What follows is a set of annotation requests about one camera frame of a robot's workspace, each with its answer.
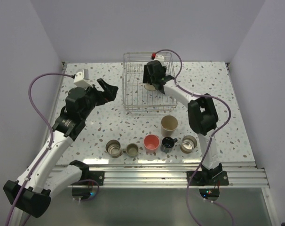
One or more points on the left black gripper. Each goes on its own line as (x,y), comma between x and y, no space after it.
(108,94)

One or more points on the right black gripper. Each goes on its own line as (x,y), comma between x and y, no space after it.
(146,76)

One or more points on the steel cup with brown band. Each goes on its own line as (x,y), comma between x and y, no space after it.
(149,87)

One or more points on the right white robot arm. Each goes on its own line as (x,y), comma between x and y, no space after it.
(202,116)

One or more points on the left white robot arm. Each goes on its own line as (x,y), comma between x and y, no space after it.
(28,192)

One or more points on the tall beige cup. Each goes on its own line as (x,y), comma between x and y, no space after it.
(168,125)

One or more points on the left steel cup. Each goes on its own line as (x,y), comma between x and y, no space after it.
(113,148)

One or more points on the small olive mug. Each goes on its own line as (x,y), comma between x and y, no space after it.
(131,150)

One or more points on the coral pink cup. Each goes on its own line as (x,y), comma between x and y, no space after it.
(151,143)

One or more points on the black mug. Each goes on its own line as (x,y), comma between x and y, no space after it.
(168,144)

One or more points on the right steel cup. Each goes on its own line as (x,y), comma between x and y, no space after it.
(189,143)

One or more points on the wire dish rack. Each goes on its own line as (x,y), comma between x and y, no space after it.
(138,95)

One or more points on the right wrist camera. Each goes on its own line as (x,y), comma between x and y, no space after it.
(158,57)

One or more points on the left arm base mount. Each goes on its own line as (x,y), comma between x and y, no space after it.
(93,178)

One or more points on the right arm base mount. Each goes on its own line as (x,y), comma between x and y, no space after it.
(202,179)

